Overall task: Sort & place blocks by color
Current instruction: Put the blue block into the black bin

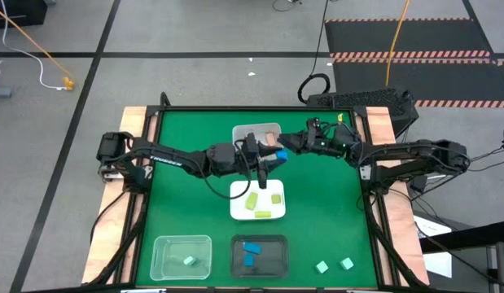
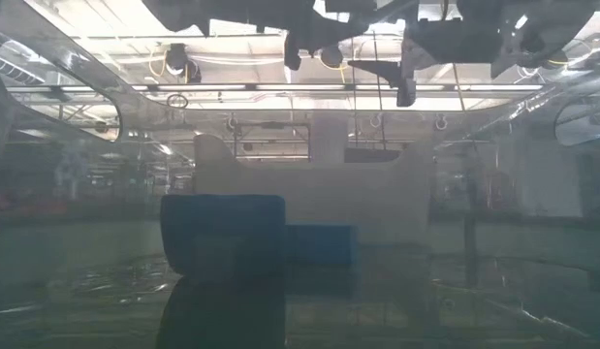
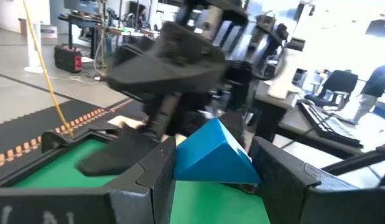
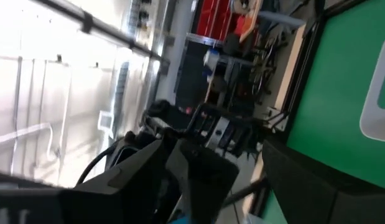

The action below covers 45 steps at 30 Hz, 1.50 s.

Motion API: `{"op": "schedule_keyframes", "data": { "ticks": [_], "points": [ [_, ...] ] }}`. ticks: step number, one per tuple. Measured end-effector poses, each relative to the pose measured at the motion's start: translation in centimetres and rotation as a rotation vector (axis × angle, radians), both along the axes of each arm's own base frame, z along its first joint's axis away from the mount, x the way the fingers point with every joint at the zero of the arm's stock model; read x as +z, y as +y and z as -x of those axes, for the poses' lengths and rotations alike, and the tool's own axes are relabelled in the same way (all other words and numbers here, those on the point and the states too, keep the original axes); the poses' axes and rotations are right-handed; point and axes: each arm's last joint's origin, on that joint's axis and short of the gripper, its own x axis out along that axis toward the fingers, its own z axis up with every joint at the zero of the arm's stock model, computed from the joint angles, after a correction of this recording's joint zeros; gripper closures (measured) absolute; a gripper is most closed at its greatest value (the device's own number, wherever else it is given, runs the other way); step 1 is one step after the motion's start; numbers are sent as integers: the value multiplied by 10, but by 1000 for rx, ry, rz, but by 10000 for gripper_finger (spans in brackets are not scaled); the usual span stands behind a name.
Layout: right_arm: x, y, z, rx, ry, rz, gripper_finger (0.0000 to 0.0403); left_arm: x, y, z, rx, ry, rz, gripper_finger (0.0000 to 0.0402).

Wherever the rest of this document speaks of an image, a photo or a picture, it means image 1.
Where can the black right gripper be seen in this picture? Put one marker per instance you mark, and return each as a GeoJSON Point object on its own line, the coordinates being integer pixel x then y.
{"type": "Point", "coordinates": [329, 138]}

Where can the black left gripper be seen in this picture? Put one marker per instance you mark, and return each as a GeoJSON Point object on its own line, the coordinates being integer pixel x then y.
{"type": "Point", "coordinates": [251, 150]}

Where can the blue cube block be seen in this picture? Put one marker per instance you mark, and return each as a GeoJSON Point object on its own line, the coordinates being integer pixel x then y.
{"type": "Point", "coordinates": [281, 155]}

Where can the pink block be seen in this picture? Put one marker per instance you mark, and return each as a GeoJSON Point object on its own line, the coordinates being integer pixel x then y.
{"type": "Point", "coordinates": [270, 138]}

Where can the yellow-green long block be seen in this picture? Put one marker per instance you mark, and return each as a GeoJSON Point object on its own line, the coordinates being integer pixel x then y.
{"type": "Point", "coordinates": [251, 201]}
{"type": "Point", "coordinates": [263, 214]}

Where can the blue long block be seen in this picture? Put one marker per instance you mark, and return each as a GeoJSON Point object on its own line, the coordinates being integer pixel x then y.
{"type": "Point", "coordinates": [252, 247]}

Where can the blue short block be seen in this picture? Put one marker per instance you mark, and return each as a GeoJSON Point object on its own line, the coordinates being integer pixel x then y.
{"type": "Point", "coordinates": [248, 260]}

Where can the teal long block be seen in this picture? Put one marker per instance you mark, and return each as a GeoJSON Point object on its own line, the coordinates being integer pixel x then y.
{"type": "Point", "coordinates": [190, 261]}

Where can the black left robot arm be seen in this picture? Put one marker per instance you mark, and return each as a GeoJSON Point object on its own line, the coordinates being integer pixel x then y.
{"type": "Point", "coordinates": [170, 156]}

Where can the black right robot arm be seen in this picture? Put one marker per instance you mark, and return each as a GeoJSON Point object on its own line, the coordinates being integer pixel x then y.
{"type": "Point", "coordinates": [398, 152]}

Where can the white plastic storage bin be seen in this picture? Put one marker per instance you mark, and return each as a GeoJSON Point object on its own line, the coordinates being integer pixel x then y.
{"type": "Point", "coordinates": [241, 132]}
{"type": "Point", "coordinates": [239, 203]}

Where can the green table mat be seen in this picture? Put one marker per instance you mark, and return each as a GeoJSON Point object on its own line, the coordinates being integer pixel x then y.
{"type": "Point", "coordinates": [316, 228]}

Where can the dark smoked plastic bin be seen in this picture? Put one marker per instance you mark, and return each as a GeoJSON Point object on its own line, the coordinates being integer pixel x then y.
{"type": "Point", "coordinates": [272, 260]}

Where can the clear plastic bin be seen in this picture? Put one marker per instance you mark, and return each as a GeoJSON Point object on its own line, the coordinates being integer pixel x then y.
{"type": "Point", "coordinates": [182, 244]}

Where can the teal cube block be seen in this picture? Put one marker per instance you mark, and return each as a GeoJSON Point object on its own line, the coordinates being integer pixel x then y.
{"type": "Point", "coordinates": [347, 263]}
{"type": "Point", "coordinates": [322, 267]}

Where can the black hazard-striped floor mat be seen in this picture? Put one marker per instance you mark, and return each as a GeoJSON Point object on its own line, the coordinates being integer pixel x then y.
{"type": "Point", "coordinates": [418, 40]}

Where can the white paper sheet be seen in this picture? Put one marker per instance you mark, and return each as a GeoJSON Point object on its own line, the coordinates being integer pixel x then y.
{"type": "Point", "coordinates": [432, 228]}

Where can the black metal beam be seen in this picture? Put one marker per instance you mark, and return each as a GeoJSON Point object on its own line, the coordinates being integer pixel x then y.
{"type": "Point", "coordinates": [459, 238]}

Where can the grey floor object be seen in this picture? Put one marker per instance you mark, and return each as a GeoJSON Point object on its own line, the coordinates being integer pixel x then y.
{"type": "Point", "coordinates": [0, 91]}

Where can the black floor box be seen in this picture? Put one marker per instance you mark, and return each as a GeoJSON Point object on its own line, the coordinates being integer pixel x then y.
{"type": "Point", "coordinates": [15, 12]}

